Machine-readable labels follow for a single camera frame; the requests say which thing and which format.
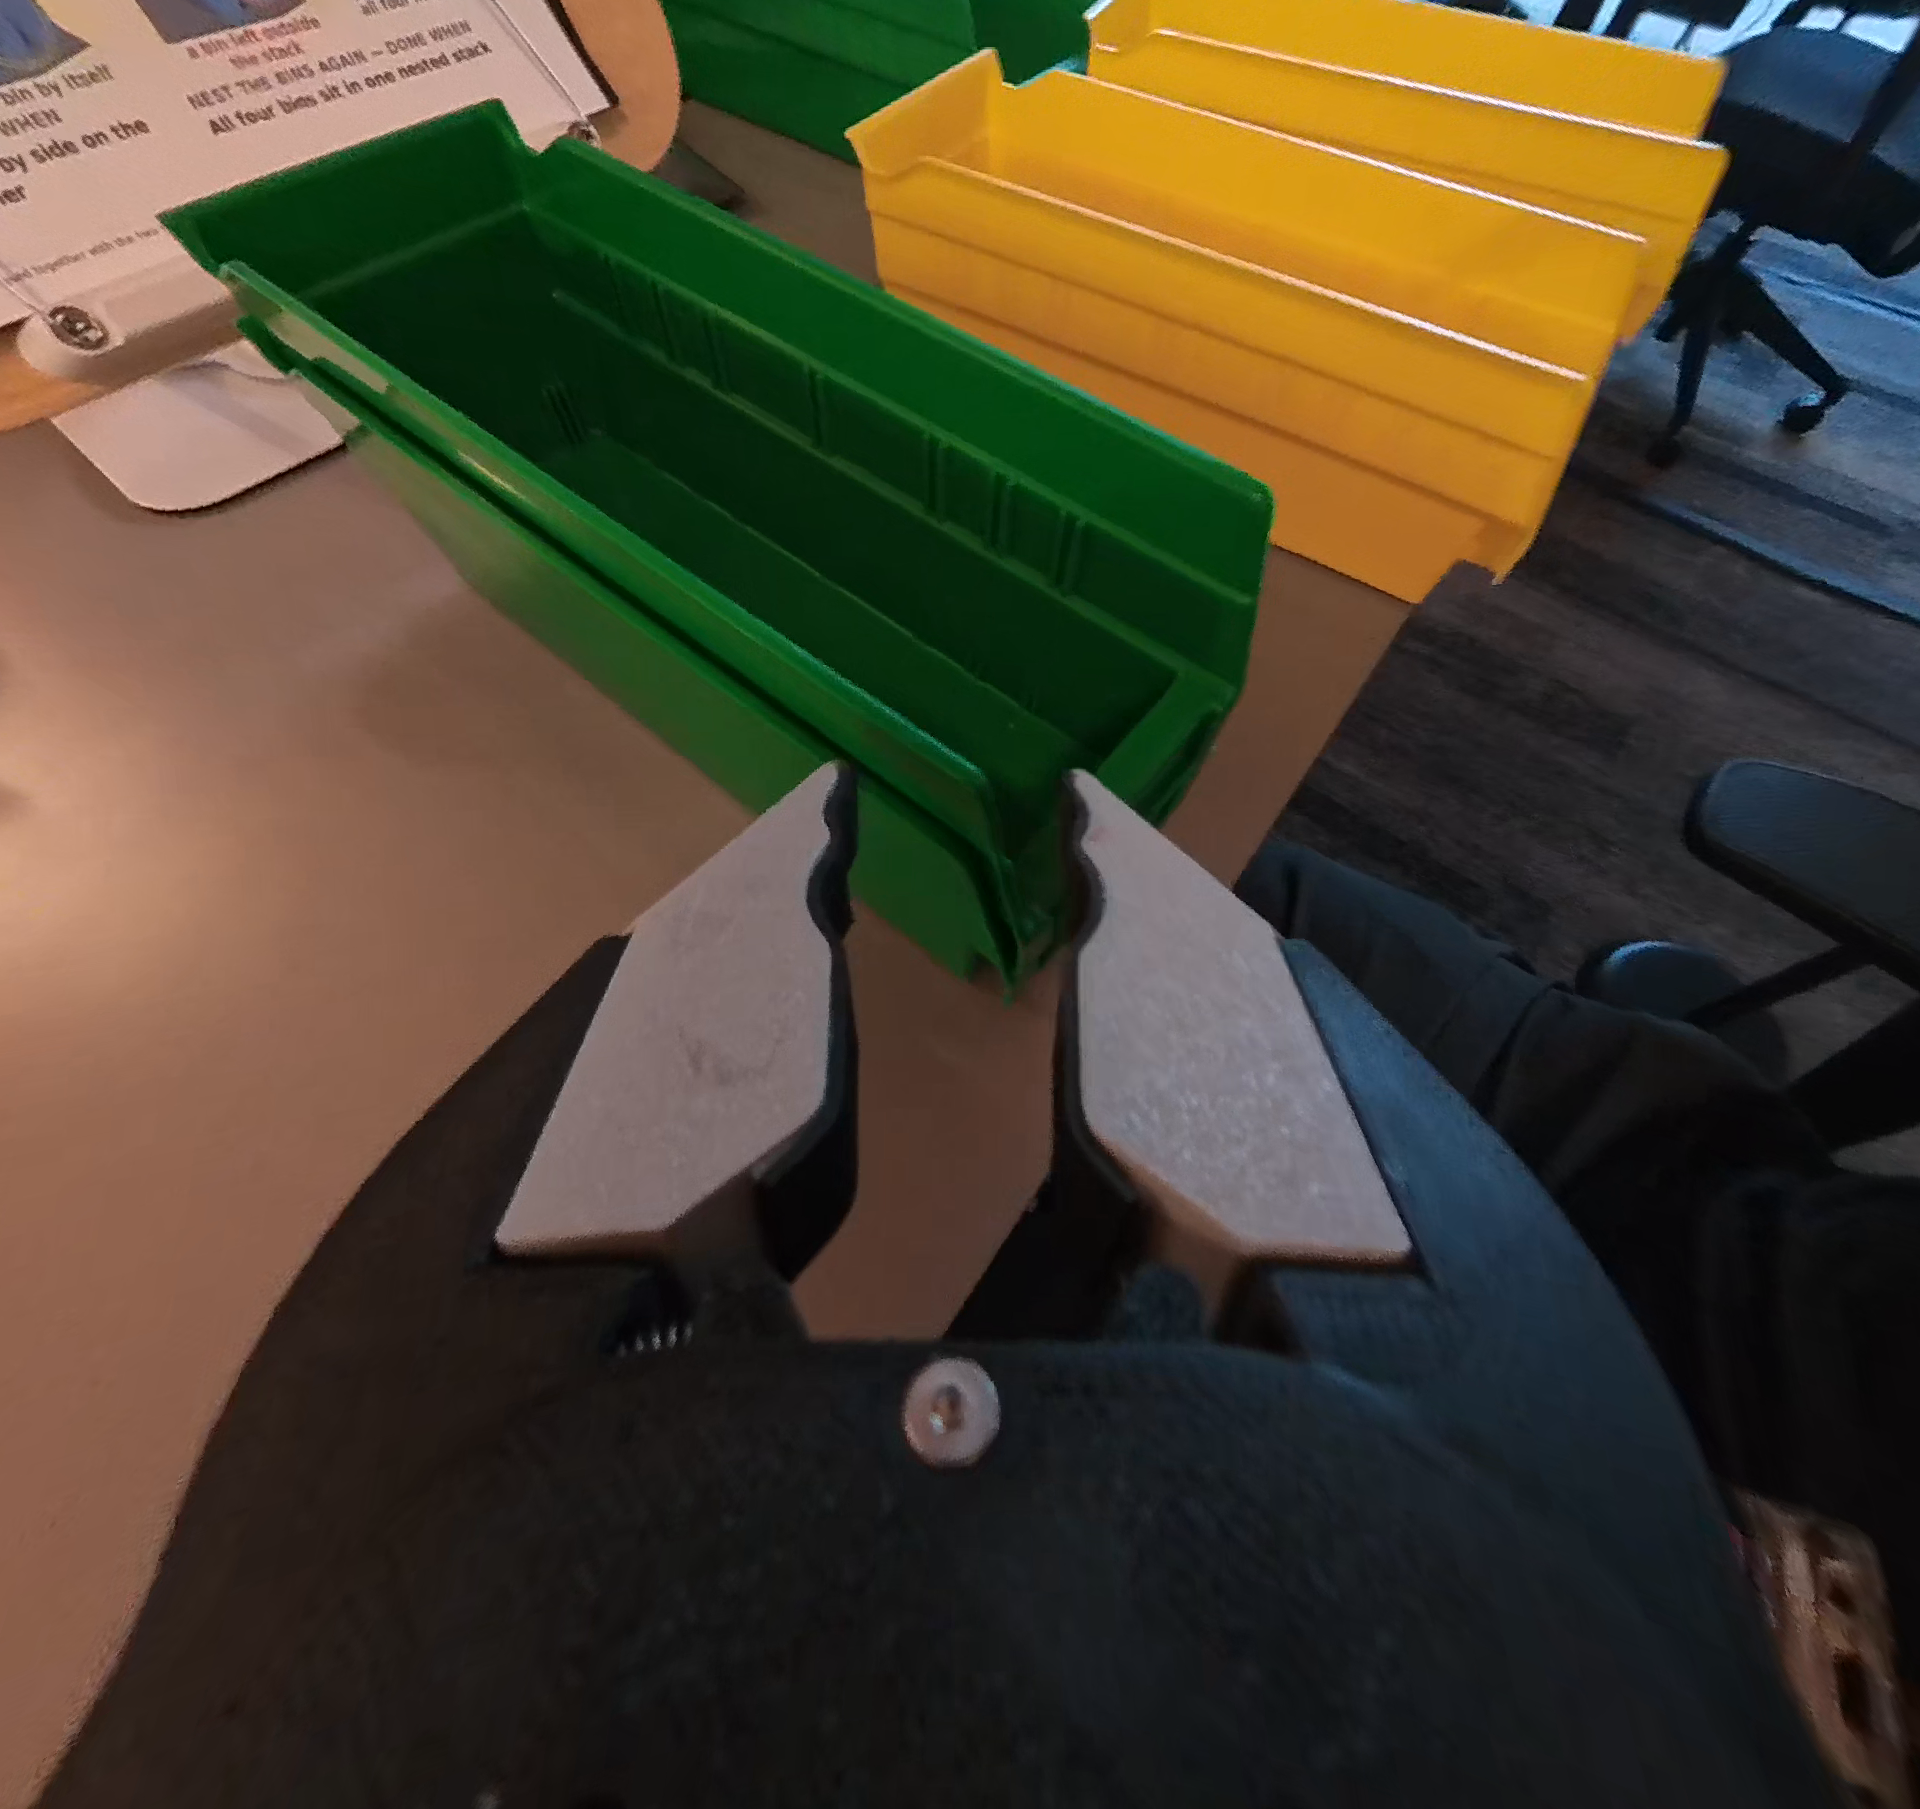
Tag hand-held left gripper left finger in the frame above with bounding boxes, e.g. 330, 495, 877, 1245
492, 761, 862, 1261

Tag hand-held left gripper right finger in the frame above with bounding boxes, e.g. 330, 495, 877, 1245
1055, 768, 1418, 1271

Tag green plastic bin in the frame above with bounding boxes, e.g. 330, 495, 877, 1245
614, 0, 1179, 161
222, 263, 1251, 1003
158, 98, 1276, 940

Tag yellow plastic bin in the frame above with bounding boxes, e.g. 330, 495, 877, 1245
1088, 0, 1735, 333
844, 45, 1652, 607

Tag person's dark trousers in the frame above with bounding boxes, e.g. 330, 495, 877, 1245
1232, 838, 1920, 1540

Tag black swivel chair with armrests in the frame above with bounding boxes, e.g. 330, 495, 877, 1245
1583, 759, 1920, 1150

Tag white metal stand base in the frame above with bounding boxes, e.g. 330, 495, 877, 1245
0, 285, 358, 509

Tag instruction sheet on board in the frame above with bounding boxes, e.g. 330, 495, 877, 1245
0, 0, 684, 434

